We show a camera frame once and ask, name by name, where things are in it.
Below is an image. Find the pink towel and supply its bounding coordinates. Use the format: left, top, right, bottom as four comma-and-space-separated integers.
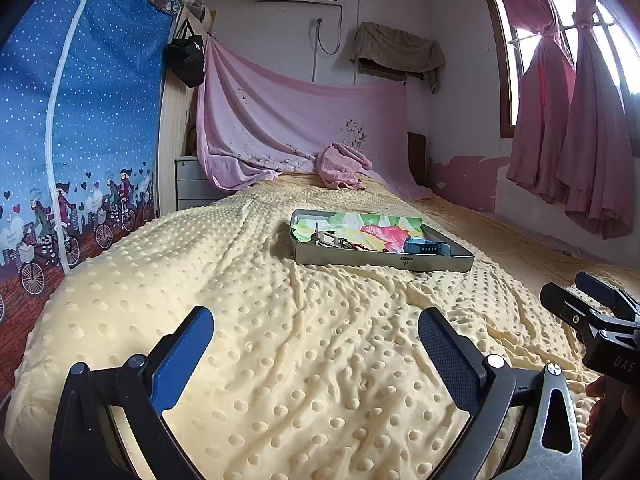
314, 142, 375, 191

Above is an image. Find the blue combination padlock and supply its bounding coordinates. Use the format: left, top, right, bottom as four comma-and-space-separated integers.
402, 234, 453, 257

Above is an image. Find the black bag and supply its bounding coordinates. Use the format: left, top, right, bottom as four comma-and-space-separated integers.
165, 20, 207, 88

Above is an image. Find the yellow dotted blanket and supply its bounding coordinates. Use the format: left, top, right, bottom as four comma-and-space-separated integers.
5, 172, 640, 480

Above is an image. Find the silver metal buckle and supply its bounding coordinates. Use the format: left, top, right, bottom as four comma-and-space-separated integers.
312, 228, 346, 250

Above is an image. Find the blue dotted printed curtain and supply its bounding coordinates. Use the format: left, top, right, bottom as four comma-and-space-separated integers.
0, 0, 176, 396

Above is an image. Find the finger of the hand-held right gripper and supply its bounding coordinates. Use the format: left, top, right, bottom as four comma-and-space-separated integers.
540, 282, 601, 334
575, 271, 640, 321

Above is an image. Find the grey drawer cabinet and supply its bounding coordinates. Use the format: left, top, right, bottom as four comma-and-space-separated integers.
174, 156, 236, 211

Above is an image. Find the pink bed sheet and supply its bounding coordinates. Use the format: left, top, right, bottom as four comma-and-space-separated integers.
196, 37, 433, 201

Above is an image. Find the wooden wardrobe panel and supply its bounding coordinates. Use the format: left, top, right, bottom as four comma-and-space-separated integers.
155, 5, 211, 213

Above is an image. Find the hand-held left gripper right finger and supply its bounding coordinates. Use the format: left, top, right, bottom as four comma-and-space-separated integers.
416, 307, 583, 480

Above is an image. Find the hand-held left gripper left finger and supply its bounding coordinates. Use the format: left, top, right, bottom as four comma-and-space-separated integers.
50, 306, 215, 480

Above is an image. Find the olive brown draped cloth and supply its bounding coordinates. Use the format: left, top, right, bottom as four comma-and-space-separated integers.
348, 21, 447, 93

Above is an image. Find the black power cable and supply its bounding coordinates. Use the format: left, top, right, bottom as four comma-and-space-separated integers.
316, 4, 345, 57

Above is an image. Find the brown wooden board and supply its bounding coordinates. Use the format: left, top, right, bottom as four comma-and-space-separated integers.
406, 131, 428, 186

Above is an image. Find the colourful printed cloth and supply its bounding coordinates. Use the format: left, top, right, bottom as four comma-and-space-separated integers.
295, 211, 426, 253

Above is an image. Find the person's right hand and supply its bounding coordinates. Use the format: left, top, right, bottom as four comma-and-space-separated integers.
585, 374, 609, 436

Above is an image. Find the pink window curtain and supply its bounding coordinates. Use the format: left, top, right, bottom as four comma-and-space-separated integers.
545, 0, 636, 241
487, 0, 578, 206

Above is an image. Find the grey shallow box tray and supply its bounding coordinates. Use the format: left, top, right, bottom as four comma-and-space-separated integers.
290, 208, 476, 273

